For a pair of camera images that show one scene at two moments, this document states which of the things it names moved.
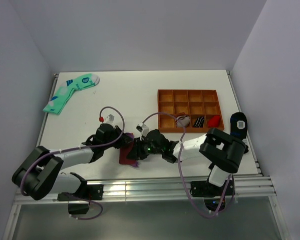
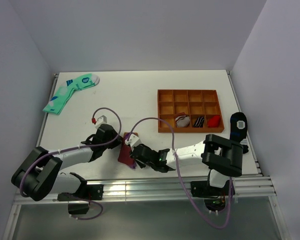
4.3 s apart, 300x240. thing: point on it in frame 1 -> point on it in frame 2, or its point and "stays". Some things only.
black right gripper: x=136 y=152 -> x=141 y=164
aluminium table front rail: x=244 y=187 stays
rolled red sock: x=214 y=122 stays
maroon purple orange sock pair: x=128 y=141 stays
